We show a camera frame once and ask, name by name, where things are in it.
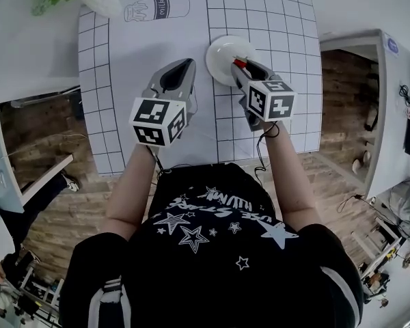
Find pair of light shoes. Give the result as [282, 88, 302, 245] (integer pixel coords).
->
[351, 150, 372, 174]

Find person's right forearm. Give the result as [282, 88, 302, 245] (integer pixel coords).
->
[260, 120, 325, 236]

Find black star-print shirt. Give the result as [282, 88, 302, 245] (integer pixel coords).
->
[59, 162, 365, 328]

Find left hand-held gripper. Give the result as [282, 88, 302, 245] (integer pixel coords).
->
[128, 58, 197, 148]

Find person's left forearm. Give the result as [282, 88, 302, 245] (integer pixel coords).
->
[105, 143, 159, 243]

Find thin black cable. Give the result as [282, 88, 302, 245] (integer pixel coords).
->
[254, 120, 282, 186]
[148, 146, 193, 176]

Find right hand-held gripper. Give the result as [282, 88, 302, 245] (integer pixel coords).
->
[230, 59, 299, 133]

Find white desk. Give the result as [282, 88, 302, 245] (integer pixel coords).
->
[318, 29, 410, 200]

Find white side table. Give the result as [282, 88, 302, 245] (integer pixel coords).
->
[0, 103, 74, 215]

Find white round plate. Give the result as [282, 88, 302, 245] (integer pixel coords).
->
[205, 35, 257, 89]

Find white grid-printed table mat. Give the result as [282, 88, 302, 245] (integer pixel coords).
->
[77, 0, 324, 178]

